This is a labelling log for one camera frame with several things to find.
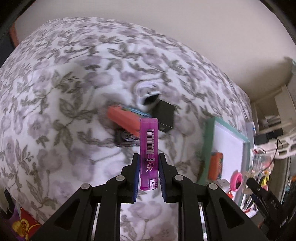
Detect white usb wall charger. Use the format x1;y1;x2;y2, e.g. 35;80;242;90
216;179;230;193

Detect pink smart band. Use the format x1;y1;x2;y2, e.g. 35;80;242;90
230;170;243;192

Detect red floral mat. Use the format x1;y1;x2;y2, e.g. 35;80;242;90
8;207;42;240

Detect orange and blue carrot knife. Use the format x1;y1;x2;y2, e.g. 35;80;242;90
208;152;223;181

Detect white smartwatch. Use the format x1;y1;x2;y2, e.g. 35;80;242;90
133;81;161;106

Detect black power adapter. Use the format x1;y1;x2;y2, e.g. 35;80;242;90
253;133;269;146

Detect floral fleece blanket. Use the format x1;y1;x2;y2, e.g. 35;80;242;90
1;18;251;224

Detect black toy car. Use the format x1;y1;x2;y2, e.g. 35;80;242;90
114;128;140;148

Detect black cable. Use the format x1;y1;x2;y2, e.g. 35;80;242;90
268;136;285;167

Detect colourful toy pile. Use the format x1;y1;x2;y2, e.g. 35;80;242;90
250;148;296;209

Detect purple lighter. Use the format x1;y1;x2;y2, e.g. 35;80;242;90
140;118;159;191

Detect white tray with teal rim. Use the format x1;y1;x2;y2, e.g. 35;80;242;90
197;117;250;185

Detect white power strip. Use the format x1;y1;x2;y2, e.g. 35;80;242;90
246;122;256;148

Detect black charger cube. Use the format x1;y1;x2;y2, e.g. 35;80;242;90
152;100;175;133

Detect red glue stick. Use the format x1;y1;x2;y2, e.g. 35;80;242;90
226;190;234;199

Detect white lattice shelf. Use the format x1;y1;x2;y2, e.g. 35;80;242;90
251;85;295;159

